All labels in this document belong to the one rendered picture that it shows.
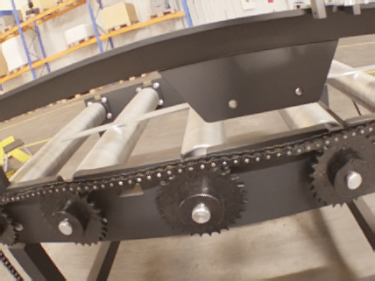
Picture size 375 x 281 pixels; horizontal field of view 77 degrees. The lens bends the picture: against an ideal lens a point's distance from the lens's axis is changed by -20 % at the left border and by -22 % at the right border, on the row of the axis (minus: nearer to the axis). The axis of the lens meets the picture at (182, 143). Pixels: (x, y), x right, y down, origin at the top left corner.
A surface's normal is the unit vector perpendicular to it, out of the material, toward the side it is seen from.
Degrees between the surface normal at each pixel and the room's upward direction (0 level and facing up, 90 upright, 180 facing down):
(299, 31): 90
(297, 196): 90
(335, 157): 90
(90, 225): 90
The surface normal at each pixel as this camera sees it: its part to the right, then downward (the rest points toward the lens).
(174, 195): -0.08, 0.42
